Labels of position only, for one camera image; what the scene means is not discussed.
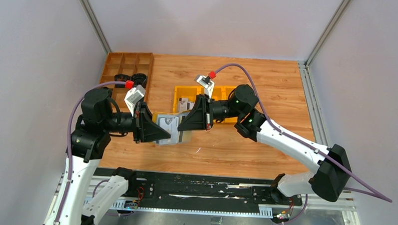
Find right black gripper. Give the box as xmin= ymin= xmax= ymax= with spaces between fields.
xmin=178 ymin=93 xmax=245 ymax=134

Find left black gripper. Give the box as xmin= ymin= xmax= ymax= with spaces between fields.
xmin=101 ymin=100 xmax=172 ymax=144

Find silver credit card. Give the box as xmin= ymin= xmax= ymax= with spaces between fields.
xmin=157 ymin=114 xmax=179 ymax=135

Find yellow leather card holder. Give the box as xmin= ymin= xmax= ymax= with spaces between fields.
xmin=152 ymin=110 xmax=192 ymax=146

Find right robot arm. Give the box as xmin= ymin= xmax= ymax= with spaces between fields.
xmin=178 ymin=84 xmax=350 ymax=204

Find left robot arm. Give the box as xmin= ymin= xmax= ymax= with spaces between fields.
xmin=44 ymin=87 xmax=170 ymax=225

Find silver cards in bin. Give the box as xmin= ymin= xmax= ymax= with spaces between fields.
xmin=176 ymin=97 xmax=195 ymax=113

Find left yellow bin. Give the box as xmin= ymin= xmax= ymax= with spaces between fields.
xmin=173 ymin=85 xmax=199 ymax=113

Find yellow bin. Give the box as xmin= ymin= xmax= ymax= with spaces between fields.
xmin=197 ymin=86 xmax=227 ymax=123
xmin=222 ymin=86 xmax=238 ymax=124
xmin=173 ymin=85 xmax=199 ymax=113

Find middle yellow bin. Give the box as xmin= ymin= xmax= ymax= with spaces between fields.
xmin=197 ymin=86 xmax=227 ymax=123

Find right yellow bin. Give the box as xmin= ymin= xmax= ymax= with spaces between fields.
xmin=222 ymin=86 xmax=238 ymax=124

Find black coiled band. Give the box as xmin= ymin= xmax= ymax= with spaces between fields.
xmin=114 ymin=73 xmax=131 ymax=82
xmin=130 ymin=73 xmax=148 ymax=89

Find wooden compartment tray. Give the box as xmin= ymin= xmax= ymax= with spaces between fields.
xmin=99 ymin=52 xmax=154 ymax=102

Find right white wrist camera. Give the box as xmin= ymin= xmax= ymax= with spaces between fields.
xmin=195 ymin=71 xmax=216 ymax=98

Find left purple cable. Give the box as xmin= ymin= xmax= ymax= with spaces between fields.
xmin=52 ymin=78 xmax=135 ymax=225

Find purple cable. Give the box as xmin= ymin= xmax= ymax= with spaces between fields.
xmin=52 ymin=78 xmax=135 ymax=225
xmin=203 ymin=63 xmax=398 ymax=225

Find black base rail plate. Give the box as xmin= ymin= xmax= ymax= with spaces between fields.
xmin=89 ymin=167 xmax=304 ymax=216

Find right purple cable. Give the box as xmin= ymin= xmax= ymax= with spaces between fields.
xmin=203 ymin=63 xmax=398 ymax=225

